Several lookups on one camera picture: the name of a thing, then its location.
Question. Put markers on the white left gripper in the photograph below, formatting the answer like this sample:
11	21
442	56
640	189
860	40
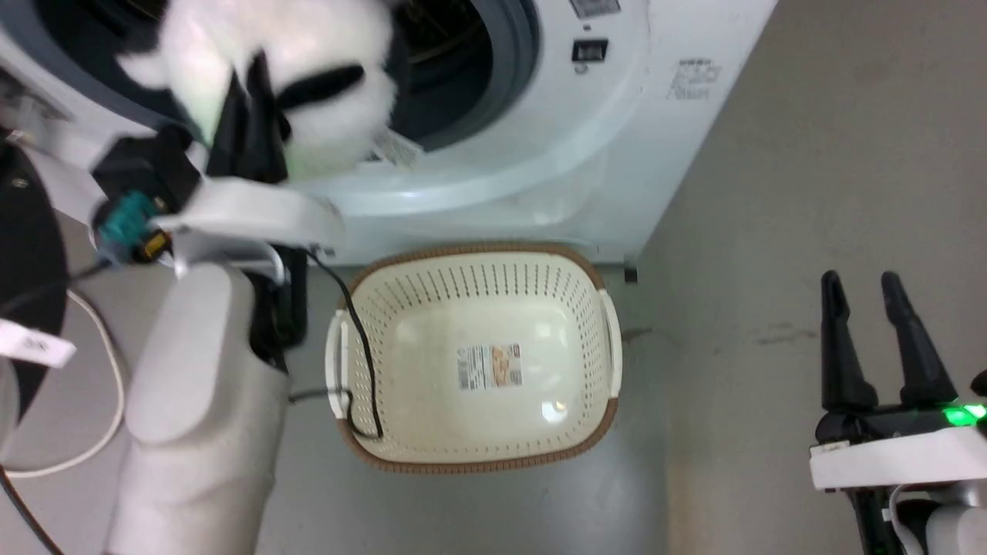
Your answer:
254	216

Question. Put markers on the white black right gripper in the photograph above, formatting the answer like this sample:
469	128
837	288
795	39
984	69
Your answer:
894	459

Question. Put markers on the white fluffy plush garment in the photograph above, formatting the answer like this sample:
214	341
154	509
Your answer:
308	46

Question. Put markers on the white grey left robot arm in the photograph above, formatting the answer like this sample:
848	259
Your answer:
193	416

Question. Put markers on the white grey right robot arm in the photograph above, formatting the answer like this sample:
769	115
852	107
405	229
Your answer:
952	528

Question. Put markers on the dark round washing machine door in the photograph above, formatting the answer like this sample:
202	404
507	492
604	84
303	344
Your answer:
29	247

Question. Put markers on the cream laundry basket brown rim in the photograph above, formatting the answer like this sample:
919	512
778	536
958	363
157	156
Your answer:
478	308

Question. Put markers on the white front-load washing machine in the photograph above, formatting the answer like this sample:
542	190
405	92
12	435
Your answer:
617	131

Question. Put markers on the paper label sticker in basket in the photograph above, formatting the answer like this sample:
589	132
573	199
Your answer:
489	367

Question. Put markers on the grey barcode label on machine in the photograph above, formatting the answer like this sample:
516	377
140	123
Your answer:
595	7

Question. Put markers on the white warning sticker on seal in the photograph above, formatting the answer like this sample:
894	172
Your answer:
397	148

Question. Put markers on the grey rubber door seal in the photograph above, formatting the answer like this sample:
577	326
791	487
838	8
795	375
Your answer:
515	62

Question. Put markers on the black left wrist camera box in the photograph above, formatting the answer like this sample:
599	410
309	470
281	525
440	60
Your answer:
143	173

